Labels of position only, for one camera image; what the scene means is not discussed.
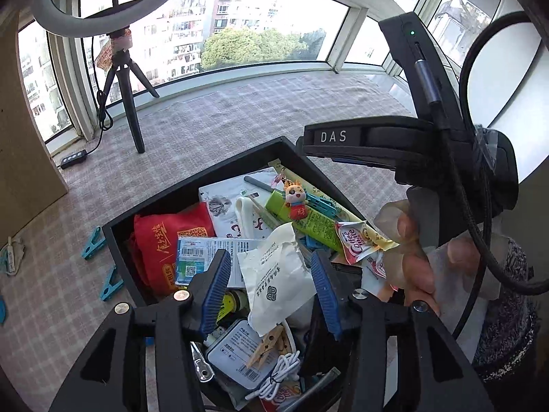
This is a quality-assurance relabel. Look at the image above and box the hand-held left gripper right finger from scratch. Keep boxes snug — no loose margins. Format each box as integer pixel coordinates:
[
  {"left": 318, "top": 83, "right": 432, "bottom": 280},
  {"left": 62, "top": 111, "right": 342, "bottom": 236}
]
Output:
[{"left": 310, "top": 250, "right": 494, "bottom": 412}]

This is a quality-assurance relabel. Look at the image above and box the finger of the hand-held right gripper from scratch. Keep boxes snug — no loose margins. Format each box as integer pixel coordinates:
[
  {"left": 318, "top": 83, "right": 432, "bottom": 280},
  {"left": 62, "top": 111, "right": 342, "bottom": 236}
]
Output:
[{"left": 295, "top": 136, "right": 397, "bottom": 174}]

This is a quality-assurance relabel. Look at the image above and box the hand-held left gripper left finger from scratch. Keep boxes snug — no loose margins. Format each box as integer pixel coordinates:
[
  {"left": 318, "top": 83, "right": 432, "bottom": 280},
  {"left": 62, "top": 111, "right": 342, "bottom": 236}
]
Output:
[{"left": 49, "top": 248, "right": 234, "bottom": 412}]

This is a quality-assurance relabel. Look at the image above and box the blue packet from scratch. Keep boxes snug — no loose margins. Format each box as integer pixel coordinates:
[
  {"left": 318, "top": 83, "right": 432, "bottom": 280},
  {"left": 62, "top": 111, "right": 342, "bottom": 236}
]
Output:
[{"left": 174, "top": 236, "right": 241, "bottom": 289}]

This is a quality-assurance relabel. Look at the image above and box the black storage box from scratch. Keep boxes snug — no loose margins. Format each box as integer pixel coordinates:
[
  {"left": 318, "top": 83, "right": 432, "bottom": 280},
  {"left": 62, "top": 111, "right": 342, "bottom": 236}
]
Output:
[{"left": 102, "top": 136, "right": 408, "bottom": 412}]

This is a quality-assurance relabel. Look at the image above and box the person's right forearm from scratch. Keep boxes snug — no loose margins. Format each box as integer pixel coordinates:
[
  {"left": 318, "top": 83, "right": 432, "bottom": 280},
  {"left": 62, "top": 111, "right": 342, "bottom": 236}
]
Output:
[{"left": 472, "top": 236, "right": 542, "bottom": 384}]

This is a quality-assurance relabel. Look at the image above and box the checked cloth desktop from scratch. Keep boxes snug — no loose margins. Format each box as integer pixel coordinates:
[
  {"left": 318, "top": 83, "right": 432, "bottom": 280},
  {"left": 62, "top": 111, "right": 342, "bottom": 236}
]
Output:
[{"left": 0, "top": 73, "right": 430, "bottom": 412}]

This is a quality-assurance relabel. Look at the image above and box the person's right hand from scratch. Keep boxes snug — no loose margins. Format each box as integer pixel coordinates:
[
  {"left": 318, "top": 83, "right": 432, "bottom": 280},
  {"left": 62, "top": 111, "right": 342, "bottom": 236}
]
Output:
[{"left": 375, "top": 199, "right": 490, "bottom": 318}]

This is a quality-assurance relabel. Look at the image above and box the white paper packet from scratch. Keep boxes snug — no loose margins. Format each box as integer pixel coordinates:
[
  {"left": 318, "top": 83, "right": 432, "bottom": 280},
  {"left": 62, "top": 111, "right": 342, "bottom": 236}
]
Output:
[{"left": 237, "top": 222, "right": 317, "bottom": 338}]

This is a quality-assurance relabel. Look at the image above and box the teal clip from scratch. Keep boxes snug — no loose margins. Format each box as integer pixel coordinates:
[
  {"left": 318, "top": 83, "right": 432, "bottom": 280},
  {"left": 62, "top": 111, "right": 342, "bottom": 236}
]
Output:
[{"left": 305, "top": 193, "right": 339, "bottom": 219}]

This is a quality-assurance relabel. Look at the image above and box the coffee creamer sachet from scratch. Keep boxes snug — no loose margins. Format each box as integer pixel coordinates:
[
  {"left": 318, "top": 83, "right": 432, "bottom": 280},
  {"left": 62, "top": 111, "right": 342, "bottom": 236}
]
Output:
[{"left": 335, "top": 220, "right": 390, "bottom": 267}]

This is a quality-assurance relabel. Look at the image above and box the white and blue tin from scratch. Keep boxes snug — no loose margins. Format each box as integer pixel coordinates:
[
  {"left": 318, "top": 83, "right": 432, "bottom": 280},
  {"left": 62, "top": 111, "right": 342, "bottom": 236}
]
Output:
[{"left": 205, "top": 320, "right": 296, "bottom": 386}]

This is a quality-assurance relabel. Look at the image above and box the green packet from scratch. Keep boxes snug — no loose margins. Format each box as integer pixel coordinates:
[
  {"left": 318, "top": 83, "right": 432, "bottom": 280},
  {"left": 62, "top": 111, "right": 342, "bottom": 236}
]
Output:
[{"left": 265, "top": 191, "right": 344, "bottom": 255}]

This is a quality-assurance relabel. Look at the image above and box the red pouch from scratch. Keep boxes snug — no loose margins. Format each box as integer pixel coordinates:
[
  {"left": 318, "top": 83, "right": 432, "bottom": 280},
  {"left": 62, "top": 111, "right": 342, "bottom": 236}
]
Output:
[{"left": 129, "top": 203, "right": 217, "bottom": 295}]

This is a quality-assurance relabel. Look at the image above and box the wooden clothespin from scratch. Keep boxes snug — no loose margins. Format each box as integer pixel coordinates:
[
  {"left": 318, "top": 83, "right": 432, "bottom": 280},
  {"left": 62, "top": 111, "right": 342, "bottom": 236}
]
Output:
[{"left": 245, "top": 324, "right": 286, "bottom": 370}]

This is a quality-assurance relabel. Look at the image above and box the white illustrated bag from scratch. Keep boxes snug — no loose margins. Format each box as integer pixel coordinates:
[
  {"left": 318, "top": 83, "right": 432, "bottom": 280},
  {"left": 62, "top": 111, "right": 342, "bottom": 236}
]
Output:
[{"left": 198, "top": 167, "right": 284, "bottom": 246}]

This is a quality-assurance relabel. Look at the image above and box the metal clip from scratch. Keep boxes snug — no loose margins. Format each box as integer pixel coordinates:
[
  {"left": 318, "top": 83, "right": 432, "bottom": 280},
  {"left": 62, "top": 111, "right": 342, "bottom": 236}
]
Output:
[{"left": 191, "top": 341, "right": 215, "bottom": 384}]

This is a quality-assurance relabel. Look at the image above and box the gray pen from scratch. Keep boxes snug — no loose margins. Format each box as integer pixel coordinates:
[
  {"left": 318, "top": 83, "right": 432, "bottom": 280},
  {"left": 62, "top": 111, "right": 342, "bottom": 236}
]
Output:
[{"left": 244, "top": 174, "right": 286, "bottom": 195}]

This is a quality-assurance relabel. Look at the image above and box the teal clothespin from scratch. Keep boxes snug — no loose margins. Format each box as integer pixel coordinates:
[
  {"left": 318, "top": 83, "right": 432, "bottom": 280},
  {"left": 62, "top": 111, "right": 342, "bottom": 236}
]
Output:
[
  {"left": 82, "top": 225, "right": 108, "bottom": 261},
  {"left": 100, "top": 265, "right": 125, "bottom": 302}
]

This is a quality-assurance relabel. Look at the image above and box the white plastic item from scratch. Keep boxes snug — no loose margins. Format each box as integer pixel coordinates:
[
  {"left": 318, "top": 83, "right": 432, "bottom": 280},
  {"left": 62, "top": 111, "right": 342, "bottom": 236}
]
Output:
[{"left": 0, "top": 236, "right": 27, "bottom": 276}]

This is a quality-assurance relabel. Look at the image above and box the black tripod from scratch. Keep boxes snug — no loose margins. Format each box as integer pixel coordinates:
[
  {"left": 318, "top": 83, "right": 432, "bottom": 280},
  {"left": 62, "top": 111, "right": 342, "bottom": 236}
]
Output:
[{"left": 96, "top": 26, "right": 160, "bottom": 154}]

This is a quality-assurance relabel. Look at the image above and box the cartoon toy keychain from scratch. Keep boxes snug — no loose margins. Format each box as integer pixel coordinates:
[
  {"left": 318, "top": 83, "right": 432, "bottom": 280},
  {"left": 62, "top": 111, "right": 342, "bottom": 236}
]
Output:
[{"left": 281, "top": 179, "right": 310, "bottom": 221}]

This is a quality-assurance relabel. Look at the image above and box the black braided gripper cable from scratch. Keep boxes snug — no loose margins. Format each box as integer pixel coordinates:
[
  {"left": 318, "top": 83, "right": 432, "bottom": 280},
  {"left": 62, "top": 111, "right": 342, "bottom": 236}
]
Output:
[{"left": 414, "top": 58, "right": 549, "bottom": 340}]

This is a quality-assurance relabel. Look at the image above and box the white cable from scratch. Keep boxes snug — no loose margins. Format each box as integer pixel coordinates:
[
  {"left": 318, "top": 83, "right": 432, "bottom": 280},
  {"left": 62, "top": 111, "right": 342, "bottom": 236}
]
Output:
[{"left": 244, "top": 350, "right": 302, "bottom": 402}]

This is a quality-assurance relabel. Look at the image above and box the large white ring light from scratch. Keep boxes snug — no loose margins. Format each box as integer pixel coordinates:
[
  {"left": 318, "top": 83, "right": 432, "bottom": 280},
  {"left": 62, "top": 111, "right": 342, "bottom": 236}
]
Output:
[{"left": 461, "top": 11, "right": 549, "bottom": 241}]

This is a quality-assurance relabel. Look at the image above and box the white window frame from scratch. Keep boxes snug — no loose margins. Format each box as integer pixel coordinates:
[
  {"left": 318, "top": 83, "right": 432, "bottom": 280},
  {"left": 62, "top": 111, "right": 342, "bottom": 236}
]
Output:
[{"left": 17, "top": 0, "right": 515, "bottom": 147}]

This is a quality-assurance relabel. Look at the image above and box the black ring light cable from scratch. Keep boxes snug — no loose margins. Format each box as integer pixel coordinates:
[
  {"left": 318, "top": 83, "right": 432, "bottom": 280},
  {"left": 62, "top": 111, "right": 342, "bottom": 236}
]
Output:
[{"left": 60, "top": 36, "right": 116, "bottom": 171}]

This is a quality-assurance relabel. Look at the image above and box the small white ring light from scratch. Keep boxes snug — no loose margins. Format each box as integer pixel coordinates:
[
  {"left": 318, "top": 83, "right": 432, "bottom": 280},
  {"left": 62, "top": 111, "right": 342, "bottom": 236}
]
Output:
[{"left": 30, "top": 0, "right": 196, "bottom": 40}]

